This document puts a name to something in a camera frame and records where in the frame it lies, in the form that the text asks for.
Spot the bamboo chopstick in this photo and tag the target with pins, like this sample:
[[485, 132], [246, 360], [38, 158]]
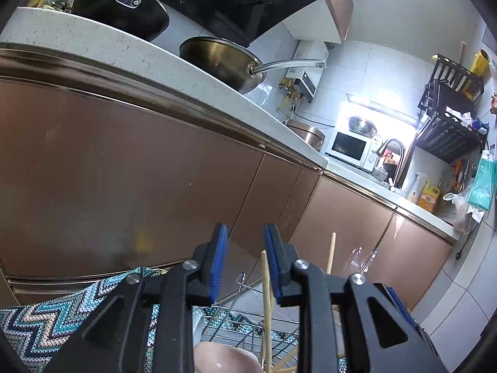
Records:
[[331, 253], [267, 303], [283, 358]]

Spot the brass wok with steel handle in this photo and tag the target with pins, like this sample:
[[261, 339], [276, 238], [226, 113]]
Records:
[[233, 64]]

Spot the clear spray bottle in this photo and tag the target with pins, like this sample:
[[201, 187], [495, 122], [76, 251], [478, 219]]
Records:
[[416, 188]]

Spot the copper rice cooker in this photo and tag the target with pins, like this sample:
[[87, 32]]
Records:
[[313, 136]]

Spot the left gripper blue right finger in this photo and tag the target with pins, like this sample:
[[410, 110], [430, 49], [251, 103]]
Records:
[[275, 257]]

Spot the steel pot on microwave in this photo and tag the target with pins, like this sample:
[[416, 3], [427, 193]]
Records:
[[362, 126]]

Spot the zigzag woven table mat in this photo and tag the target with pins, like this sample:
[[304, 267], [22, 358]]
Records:
[[37, 331]]

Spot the wire divider rack in jar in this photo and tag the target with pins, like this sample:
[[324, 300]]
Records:
[[238, 321]]

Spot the black wok with handle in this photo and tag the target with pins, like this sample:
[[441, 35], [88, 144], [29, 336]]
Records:
[[145, 19]]

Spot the yellow detergent bottle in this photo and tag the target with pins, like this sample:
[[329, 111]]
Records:
[[429, 197]]

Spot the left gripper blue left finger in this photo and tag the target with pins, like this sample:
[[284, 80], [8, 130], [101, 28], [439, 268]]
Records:
[[218, 248]]

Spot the brown kitchen cabinet fronts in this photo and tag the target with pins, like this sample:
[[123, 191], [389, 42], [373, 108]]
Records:
[[93, 184]]

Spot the white speckled countertop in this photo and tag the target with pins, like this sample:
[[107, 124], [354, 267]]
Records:
[[166, 82]]

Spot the white microwave oven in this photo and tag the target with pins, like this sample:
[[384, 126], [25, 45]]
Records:
[[354, 149]]

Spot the black wall dish rack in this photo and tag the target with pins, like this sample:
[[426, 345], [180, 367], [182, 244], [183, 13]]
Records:
[[451, 92]]

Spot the chrome sink faucet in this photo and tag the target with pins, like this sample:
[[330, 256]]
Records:
[[391, 157]]

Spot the white gas water heater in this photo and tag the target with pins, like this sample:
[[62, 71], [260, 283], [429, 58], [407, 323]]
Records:
[[307, 79]]

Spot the teal plastic bag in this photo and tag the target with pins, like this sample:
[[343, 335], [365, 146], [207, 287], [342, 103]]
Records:
[[483, 185]]

